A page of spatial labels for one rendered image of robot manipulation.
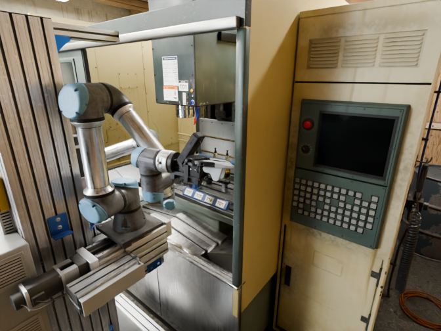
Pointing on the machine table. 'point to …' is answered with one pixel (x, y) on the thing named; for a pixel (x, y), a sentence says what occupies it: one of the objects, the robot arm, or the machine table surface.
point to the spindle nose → (182, 111)
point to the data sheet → (170, 70)
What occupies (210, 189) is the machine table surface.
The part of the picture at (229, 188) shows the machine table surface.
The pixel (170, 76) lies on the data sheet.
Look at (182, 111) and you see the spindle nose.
